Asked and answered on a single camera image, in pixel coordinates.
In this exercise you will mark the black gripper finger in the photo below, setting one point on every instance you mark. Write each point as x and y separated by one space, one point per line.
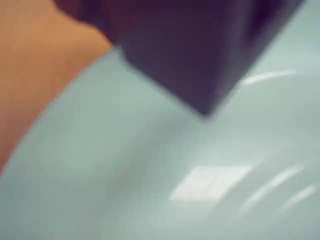
190 50

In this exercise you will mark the light green round bowl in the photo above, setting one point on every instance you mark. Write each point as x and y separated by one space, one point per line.
140 170

